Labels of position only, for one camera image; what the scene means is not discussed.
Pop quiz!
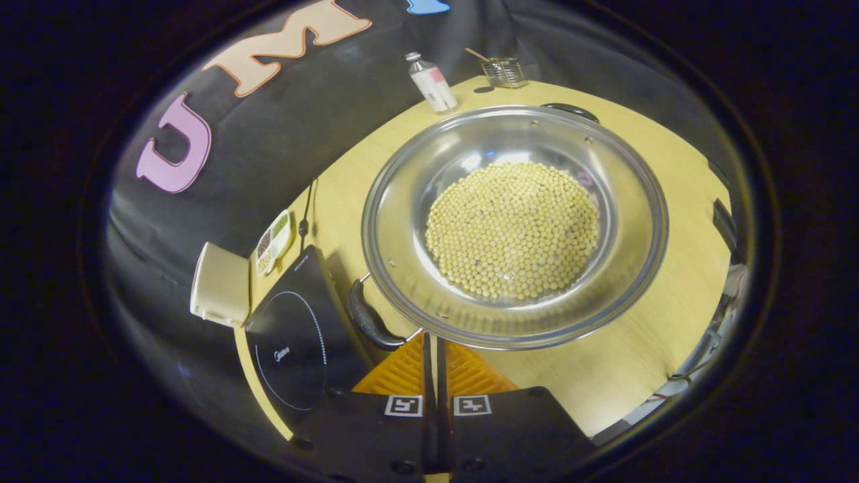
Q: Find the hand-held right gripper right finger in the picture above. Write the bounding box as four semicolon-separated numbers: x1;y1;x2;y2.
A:
436;337;596;483

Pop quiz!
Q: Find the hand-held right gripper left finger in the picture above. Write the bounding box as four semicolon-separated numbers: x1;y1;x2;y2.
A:
294;331;432;483

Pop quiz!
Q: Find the black induction cooktop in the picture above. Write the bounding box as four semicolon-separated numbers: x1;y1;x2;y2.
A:
243;245;374;431

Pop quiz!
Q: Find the pile of soybeans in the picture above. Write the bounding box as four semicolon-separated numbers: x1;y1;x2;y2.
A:
425;162;601;301

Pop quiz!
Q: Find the steel pot with black handles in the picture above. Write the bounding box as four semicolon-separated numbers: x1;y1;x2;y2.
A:
348;102;670;353

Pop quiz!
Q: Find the white divided bean plate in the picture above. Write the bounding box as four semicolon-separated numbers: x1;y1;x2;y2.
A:
255;209;293;277

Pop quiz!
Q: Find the cream box appliance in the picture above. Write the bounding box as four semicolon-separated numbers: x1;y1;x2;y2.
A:
190;241;251;329

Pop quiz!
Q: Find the black backdrop cloth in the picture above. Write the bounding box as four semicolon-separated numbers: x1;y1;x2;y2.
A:
104;0;739;430

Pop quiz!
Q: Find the clear bottle with white label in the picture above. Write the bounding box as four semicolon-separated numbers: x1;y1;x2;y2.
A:
405;52;459;113

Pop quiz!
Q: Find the black power cable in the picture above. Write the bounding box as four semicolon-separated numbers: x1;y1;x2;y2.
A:
298;178;317;254

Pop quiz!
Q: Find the wire mesh basket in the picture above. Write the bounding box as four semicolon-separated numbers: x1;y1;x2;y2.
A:
482;57;526;89

